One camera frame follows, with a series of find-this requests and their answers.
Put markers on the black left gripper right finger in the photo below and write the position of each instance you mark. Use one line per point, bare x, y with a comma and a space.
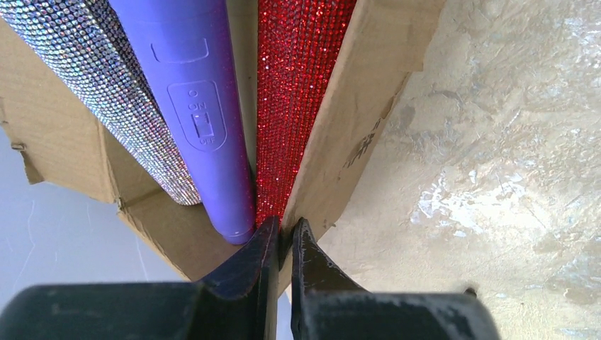
312, 270

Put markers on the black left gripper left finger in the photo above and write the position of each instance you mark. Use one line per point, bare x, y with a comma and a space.
238, 299

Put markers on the brown cardboard box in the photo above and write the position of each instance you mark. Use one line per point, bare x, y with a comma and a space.
61, 142

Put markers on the red glitter microphone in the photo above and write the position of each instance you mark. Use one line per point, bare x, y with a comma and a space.
298, 45

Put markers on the purple plastic microphone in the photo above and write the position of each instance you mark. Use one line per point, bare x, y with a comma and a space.
185, 52

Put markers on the silver rhinestone microphone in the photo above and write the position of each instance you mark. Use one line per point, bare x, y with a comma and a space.
85, 45

